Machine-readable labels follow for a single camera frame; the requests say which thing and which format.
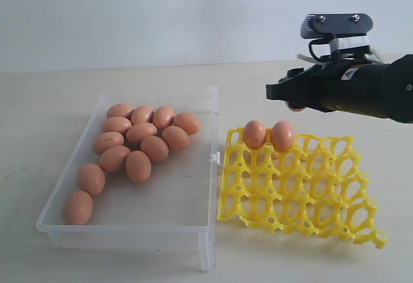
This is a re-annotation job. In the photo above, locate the clear plastic tray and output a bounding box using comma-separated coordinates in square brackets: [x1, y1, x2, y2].
[37, 85, 220, 271]

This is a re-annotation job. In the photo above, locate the brown egg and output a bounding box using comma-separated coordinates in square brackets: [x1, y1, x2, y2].
[125, 151, 152, 182]
[93, 132, 125, 155]
[106, 104, 135, 119]
[126, 122, 157, 144]
[101, 116, 132, 135]
[130, 105, 154, 125]
[270, 121, 296, 151]
[173, 112, 201, 135]
[63, 190, 93, 225]
[140, 136, 169, 162]
[77, 163, 105, 195]
[152, 106, 175, 130]
[162, 126, 190, 151]
[243, 120, 267, 150]
[98, 145, 131, 172]

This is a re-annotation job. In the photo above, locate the yellow plastic egg tray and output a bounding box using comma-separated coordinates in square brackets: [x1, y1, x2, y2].
[217, 128, 387, 249]

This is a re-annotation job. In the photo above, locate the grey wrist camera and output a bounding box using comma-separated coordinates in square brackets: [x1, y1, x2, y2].
[300, 13, 373, 52]

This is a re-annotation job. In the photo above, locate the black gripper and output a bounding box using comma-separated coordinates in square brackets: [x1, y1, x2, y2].
[266, 54, 412, 123]

